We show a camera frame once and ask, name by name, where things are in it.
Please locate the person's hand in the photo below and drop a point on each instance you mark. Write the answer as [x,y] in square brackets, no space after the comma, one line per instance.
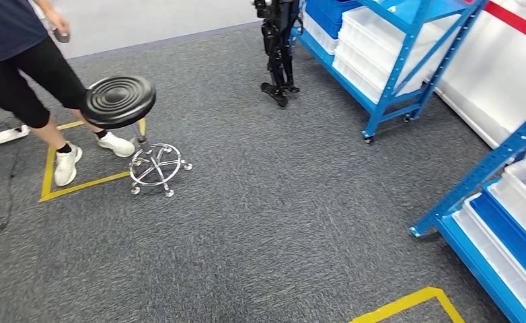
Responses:
[58,22]

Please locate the dark handheld object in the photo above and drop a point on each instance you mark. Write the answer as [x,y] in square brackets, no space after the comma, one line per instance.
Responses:
[61,38]

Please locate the person's forearm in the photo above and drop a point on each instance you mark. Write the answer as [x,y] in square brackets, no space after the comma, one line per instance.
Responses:
[44,5]

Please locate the blue metal shelf rack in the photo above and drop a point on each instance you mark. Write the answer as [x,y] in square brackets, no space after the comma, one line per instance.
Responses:
[468,183]
[396,76]

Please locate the standing person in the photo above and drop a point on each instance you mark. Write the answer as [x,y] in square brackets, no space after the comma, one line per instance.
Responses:
[9,53]

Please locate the black ribbed stool seat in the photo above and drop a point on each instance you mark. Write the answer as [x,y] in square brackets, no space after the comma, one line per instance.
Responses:
[118,100]

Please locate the white power strip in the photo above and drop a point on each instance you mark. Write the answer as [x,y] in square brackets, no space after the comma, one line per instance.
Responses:
[11,134]

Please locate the yellow floor tape square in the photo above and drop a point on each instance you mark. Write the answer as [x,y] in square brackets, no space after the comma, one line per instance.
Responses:
[47,178]

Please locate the chrome chair base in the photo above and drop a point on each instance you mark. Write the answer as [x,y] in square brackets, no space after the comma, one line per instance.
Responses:
[156,167]

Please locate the standing humanoid robot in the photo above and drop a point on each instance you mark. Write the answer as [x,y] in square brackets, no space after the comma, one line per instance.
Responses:
[278,40]

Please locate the blue storage bin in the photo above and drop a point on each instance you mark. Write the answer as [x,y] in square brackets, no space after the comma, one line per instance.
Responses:
[325,13]
[512,240]

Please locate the white car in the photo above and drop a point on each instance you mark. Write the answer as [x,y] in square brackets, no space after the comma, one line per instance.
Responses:
[490,80]

